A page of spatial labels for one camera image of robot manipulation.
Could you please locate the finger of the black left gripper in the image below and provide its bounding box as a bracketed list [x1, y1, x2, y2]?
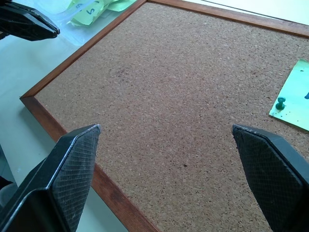
[0, 0, 60, 42]

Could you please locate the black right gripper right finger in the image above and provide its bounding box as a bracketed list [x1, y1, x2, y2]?
[232, 124, 309, 232]

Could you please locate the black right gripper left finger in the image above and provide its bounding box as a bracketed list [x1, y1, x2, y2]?
[0, 124, 101, 232]

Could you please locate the green paper note with digits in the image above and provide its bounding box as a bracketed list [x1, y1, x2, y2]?
[69, 0, 112, 28]

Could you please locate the green push pin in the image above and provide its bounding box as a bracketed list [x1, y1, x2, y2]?
[275, 97, 287, 111]

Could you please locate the green paper note with writing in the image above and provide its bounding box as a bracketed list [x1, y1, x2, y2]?
[268, 58, 309, 132]

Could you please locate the green paper sheet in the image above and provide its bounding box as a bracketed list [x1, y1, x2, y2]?
[106, 0, 139, 12]

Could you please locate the clear plastic bag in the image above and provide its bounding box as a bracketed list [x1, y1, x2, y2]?
[52, 0, 140, 47]

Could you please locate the cork board with wooden frame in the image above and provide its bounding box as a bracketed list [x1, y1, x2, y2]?
[19, 0, 309, 232]

